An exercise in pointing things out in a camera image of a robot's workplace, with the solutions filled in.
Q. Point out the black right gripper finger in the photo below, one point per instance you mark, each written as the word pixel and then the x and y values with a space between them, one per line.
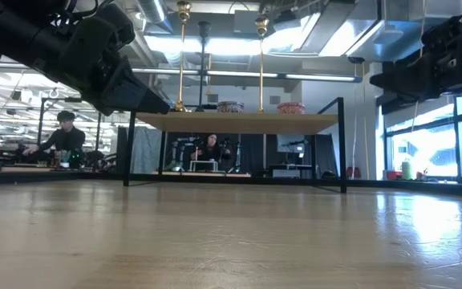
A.
pixel 411 78

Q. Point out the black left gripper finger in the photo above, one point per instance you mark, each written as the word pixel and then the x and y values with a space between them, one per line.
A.
pixel 134 98

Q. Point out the purple round candle tin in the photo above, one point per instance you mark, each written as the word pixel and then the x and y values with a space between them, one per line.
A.
pixel 230 107

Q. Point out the gold candlestick holder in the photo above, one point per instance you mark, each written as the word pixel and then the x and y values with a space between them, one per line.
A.
pixel 261 26
pixel 183 10

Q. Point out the pink round candle tin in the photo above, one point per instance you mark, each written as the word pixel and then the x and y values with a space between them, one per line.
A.
pixel 291 108

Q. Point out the pink candle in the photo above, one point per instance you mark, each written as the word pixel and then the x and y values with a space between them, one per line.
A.
pixel 196 153

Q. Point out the grey fabric panel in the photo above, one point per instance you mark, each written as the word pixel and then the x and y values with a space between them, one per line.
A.
pixel 147 150

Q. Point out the person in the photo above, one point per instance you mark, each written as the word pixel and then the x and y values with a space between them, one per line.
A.
pixel 64 140
pixel 211 152

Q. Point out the green bottle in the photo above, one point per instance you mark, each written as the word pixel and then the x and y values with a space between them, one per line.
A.
pixel 407 170

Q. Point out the small white table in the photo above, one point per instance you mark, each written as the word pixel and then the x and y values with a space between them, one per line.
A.
pixel 203 161

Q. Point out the red container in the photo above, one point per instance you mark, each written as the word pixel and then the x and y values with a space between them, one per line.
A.
pixel 393 175

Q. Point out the long light bar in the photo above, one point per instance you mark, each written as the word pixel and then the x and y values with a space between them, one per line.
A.
pixel 235 74

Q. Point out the wooden shelf with black legs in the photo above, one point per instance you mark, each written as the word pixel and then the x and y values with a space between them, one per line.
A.
pixel 239 122

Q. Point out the grey ceiling box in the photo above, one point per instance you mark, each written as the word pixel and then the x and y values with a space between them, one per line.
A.
pixel 247 22

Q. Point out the grey screen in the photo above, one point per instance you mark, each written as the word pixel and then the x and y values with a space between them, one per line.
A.
pixel 289 142

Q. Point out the rectangular silver ventilation duct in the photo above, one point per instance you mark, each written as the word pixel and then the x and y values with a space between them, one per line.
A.
pixel 375 32

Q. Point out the round silver ventilation duct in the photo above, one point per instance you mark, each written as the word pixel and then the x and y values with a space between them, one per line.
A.
pixel 155 14

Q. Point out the black metal table frame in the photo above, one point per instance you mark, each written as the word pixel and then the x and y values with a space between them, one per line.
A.
pixel 415 186

